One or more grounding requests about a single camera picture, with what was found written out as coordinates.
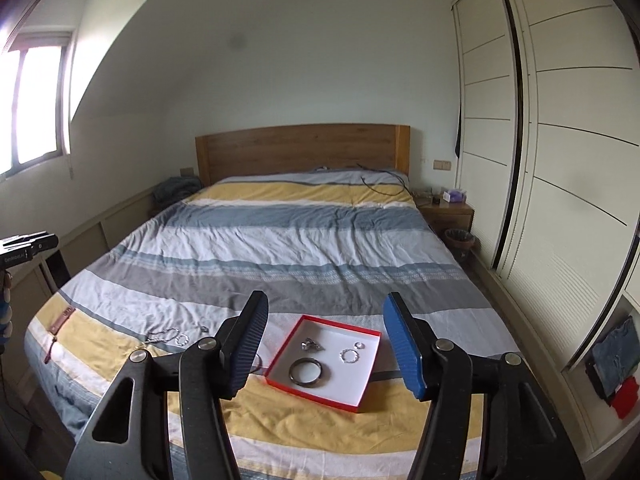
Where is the small twisted silver hoop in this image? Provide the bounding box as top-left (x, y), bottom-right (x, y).
top-left (176, 334), bottom-right (190, 347)

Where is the silver chain bracelet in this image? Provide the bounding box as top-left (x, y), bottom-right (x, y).
top-left (144, 326), bottom-right (181, 346)

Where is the dark brown wide bangle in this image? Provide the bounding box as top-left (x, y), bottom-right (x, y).
top-left (288, 358), bottom-right (323, 388)

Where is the silver brooch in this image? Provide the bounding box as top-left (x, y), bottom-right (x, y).
top-left (300, 338), bottom-right (324, 352)

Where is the thin silver bangle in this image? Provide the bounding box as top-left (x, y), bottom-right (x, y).
top-left (250, 353), bottom-right (264, 375)

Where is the red jewelry box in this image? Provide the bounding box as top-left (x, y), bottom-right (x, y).
top-left (265, 315), bottom-right (382, 413)

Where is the gloved left hand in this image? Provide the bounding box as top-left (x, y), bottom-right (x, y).
top-left (0, 271), bottom-right (13, 347)

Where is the dark folded blanket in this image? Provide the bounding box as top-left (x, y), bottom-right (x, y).
top-left (152, 176), bottom-right (203, 208)

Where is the window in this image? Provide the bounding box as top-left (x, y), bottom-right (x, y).
top-left (1, 32), bottom-right (72, 179)

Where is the striped bed duvet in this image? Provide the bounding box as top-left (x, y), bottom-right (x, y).
top-left (24, 170), bottom-right (515, 479)

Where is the wooden headboard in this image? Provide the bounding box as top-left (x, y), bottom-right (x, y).
top-left (195, 124), bottom-right (411, 185)

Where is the wooden nightstand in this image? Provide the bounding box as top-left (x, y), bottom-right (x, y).
top-left (418, 202), bottom-right (474, 236)

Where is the purple tissue box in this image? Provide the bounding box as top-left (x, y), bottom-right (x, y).
top-left (442, 188), bottom-right (466, 204)

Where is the white sliding wardrobe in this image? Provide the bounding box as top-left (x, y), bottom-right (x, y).
top-left (452, 0), bottom-right (639, 460)

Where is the black cable on bed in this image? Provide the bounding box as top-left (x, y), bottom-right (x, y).
top-left (314, 162), bottom-right (414, 198)

